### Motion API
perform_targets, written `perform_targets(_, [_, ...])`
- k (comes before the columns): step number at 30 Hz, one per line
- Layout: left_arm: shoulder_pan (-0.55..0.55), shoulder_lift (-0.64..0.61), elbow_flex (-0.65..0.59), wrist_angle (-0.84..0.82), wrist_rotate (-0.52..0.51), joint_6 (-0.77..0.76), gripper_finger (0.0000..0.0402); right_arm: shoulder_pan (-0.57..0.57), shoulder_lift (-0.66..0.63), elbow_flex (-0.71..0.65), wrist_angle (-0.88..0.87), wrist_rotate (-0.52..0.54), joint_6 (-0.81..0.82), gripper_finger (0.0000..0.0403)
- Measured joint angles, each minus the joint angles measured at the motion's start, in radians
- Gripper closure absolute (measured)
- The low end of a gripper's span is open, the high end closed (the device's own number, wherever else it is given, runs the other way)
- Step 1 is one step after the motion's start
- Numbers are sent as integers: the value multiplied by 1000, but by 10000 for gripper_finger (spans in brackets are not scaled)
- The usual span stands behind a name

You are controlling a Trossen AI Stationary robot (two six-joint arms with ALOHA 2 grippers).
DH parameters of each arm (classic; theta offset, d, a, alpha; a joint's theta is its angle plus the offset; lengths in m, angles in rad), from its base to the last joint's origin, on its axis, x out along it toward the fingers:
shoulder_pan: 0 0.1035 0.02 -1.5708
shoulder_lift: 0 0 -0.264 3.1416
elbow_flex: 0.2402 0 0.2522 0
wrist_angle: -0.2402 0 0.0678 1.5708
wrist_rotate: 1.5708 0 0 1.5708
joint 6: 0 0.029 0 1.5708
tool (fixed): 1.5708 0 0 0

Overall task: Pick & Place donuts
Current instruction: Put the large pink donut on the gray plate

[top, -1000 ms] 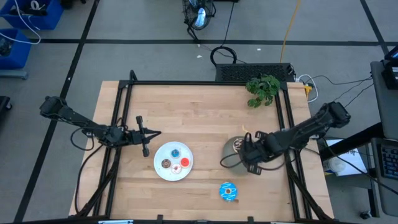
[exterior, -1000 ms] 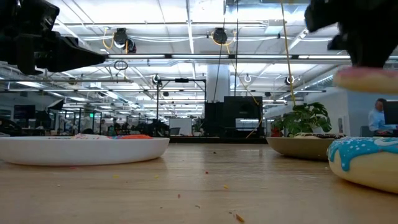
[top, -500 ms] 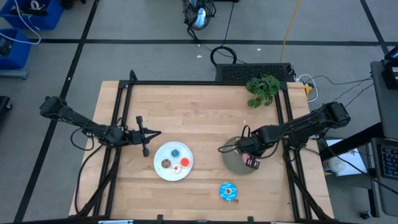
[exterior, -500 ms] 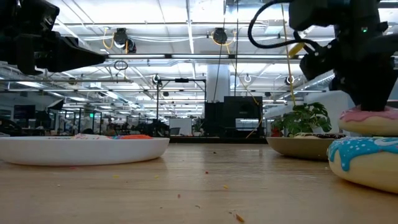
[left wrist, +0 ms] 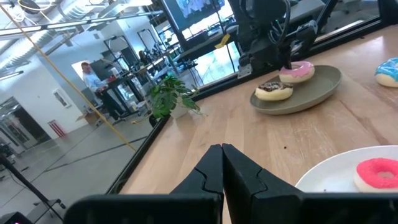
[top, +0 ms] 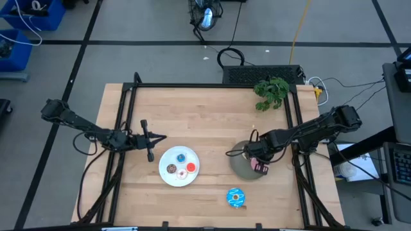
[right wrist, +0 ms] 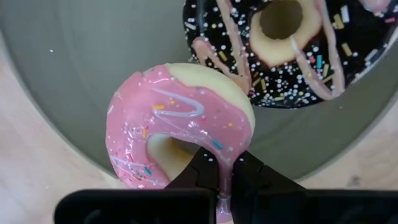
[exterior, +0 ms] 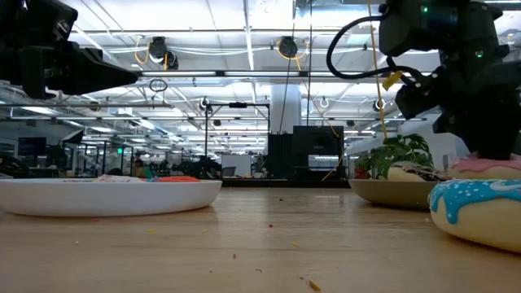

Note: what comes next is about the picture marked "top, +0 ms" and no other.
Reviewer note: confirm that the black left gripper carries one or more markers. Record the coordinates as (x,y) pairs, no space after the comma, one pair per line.
(138,142)

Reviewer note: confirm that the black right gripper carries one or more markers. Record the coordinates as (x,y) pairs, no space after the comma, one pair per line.
(258,149)

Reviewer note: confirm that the small chocolate frosted donut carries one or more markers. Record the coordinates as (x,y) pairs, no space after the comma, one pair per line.
(169,169)

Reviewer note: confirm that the small blue frosted donut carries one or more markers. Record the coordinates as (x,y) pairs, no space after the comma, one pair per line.
(183,158)

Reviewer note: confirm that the small white donut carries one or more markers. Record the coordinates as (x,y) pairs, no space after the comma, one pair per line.
(179,174)

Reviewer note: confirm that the small red frosted donut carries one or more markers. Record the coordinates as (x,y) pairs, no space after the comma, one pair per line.
(188,167)

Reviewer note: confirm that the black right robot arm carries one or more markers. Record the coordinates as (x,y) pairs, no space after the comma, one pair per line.
(314,128)

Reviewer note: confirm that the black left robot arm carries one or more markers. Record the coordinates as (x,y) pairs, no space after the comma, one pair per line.
(80,123)

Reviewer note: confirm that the white round plate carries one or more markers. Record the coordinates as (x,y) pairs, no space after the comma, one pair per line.
(167,157)

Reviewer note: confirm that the grey round plate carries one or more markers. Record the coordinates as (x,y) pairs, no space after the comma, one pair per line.
(241,170)

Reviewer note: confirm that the large blue frosted donut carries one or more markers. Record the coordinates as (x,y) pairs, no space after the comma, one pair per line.
(230,199)

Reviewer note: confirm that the green artificial plant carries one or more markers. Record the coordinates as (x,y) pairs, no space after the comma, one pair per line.
(273,91)

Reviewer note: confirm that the white cup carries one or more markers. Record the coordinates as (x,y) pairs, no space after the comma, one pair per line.
(348,170)

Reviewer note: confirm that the yellow power plug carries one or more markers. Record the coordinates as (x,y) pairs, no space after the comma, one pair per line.
(318,93)

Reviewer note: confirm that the silver bar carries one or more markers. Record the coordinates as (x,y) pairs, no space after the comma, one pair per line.
(118,229)

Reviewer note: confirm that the white paper sheet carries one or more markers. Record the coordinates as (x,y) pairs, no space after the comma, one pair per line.
(366,167)

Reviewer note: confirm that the black beam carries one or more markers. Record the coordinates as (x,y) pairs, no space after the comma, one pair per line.
(369,144)

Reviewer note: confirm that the black caster wheel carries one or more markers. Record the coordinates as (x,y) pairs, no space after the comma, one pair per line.
(378,222)

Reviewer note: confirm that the black floor fan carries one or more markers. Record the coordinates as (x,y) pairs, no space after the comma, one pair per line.
(205,17)

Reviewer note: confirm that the black keyboard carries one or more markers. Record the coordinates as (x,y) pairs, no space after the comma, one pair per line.
(403,167)

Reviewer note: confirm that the grey desk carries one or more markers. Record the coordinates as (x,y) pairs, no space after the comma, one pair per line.
(398,205)

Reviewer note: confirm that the black equipment piece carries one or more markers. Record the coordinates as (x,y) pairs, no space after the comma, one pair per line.
(4,107)

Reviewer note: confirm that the grey flat dolly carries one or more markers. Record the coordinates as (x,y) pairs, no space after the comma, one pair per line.
(13,76)

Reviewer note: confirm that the blue plastic bin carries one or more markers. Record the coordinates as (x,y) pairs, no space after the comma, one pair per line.
(54,19)
(19,57)

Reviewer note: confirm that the black monitor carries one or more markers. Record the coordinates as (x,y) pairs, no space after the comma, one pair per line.
(405,77)

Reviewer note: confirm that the black aluminium frame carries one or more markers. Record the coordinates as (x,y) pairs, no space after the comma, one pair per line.
(208,85)

